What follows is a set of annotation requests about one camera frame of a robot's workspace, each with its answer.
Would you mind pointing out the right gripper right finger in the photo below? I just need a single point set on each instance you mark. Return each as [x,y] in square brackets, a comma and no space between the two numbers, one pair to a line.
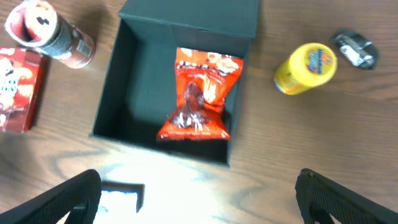
[322,200]

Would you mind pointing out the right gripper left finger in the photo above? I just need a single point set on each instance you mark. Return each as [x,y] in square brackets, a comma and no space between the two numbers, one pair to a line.
[76,198]

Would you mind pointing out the yellow Mentos bottle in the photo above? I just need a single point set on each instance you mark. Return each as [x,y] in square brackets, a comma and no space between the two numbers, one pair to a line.
[309,66]

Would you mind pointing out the Hello Panda red box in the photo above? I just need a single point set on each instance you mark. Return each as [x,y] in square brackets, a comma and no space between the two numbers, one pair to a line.
[21,74]

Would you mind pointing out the red Hacks candy bag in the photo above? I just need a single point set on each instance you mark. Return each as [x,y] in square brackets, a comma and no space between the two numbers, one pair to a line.
[203,81]

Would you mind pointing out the Pringles small can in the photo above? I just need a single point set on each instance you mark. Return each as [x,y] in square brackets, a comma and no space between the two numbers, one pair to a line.
[38,26]

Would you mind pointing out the blue Eclipse mint tin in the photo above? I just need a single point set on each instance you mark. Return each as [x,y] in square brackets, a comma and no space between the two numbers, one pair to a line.
[119,203]

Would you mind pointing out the dark green open box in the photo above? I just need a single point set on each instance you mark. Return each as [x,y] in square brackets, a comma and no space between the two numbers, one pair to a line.
[139,90]

